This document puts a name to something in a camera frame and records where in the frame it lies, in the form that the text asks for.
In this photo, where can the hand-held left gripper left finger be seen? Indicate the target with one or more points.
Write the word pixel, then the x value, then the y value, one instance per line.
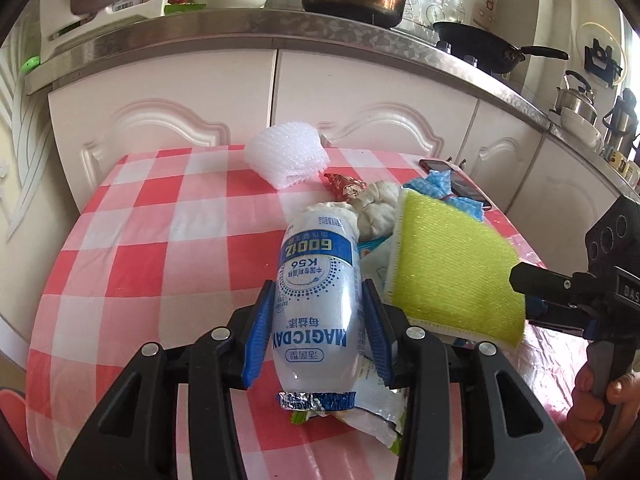
pixel 257 341

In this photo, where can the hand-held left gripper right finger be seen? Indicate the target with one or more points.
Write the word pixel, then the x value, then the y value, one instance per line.
pixel 378 341

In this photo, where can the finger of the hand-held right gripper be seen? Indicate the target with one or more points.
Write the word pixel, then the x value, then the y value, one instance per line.
pixel 550 280
pixel 555 316

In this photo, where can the white plastic drink bottle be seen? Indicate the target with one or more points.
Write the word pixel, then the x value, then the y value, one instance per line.
pixel 315 310

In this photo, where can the yellow scouring sponge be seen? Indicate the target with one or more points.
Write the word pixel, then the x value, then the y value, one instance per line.
pixel 450 270

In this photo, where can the white foam fruit net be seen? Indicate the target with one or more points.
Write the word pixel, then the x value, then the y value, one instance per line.
pixel 287 152

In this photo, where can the person's right hand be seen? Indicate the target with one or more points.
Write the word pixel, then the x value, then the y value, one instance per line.
pixel 587 405

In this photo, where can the white green plastic wrapper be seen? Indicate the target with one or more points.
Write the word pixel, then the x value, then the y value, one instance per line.
pixel 372 410

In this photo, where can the white cabinet door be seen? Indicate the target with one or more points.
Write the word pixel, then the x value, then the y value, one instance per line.
pixel 375 90
pixel 505 155
pixel 165 90
pixel 570 195

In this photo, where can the red white checked tablecloth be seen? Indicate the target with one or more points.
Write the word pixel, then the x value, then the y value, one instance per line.
pixel 165 260

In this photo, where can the red smartphone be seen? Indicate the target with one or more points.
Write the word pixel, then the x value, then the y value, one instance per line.
pixel 465 187

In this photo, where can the steel thermos jug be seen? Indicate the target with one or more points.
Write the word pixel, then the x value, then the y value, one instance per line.
pixel 622 120

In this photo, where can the white ceramic bowl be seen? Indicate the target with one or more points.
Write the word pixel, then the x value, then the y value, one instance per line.
pixel 580 125

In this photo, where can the blue checked cloth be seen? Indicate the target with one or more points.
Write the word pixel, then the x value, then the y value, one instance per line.
pixel 440 182

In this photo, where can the red gold candy wrapper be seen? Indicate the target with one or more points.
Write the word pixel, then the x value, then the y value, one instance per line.
pixel 345 186

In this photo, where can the steel kettle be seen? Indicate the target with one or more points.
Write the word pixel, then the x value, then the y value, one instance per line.
pixel 577 100

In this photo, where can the black frying pan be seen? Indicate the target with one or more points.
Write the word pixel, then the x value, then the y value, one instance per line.
pixel 480 45

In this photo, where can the steel kitchen countertop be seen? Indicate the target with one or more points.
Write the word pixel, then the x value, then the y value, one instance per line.
pixel 250 30

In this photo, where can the white dish rack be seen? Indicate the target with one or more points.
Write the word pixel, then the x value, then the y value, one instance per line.
pixel 130 15

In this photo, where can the wall-hung glass lid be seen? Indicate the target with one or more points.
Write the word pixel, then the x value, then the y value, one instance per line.
pixel 602 55

